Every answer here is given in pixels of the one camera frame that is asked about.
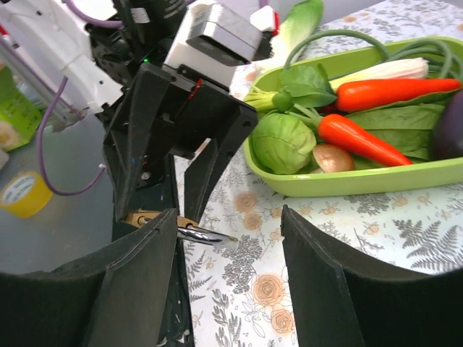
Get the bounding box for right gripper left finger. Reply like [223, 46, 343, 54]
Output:
[1, 210, 177, 346]

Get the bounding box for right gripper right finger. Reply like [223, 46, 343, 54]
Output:
[281, 207, 462, 346]

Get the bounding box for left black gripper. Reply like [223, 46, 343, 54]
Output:
[103, 62, 258, 222]

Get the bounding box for brass padlock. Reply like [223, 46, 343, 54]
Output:
[124, 210, 238, 247]

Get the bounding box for floral table mat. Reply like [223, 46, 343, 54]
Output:
[184, 1, 462, 346]

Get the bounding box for green toy cabbage ball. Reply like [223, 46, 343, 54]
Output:
[250, 113, 317, 175]

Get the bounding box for green plastic basket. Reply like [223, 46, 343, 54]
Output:
[243, 37, 462, 197]

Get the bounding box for yellow tape roll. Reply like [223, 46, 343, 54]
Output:
[1, 171, 53, 219]

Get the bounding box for brown toy potato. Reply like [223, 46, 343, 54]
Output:
[313, 144, 354, 174]

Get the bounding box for green and white carton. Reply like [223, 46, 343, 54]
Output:
[1, 64, 43, 152]

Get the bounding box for red toy chili pepper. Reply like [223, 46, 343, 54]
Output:
[317, 113, 414, 167]

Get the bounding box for green leafy toy in basket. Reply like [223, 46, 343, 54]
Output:
[245, 65, 462, 174]

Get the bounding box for orange toy carrot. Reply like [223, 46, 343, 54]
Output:
[336, 78, 462, 112]

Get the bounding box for purple toy eggplant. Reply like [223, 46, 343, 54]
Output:
[430, 90, 462, 160]

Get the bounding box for green napa cabbage toy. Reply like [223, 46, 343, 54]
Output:
[255, 0, 324, 73]

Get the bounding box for white toy radish in basket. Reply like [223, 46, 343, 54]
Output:
[330, 58, 429, 91]

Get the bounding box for green toy long beans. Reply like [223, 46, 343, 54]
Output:
[284, 28, 463, 79]

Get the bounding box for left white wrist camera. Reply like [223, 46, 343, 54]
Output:
[163, 1, 276, 87]

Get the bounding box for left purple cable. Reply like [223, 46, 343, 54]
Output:
[0, 0, 283, 198]

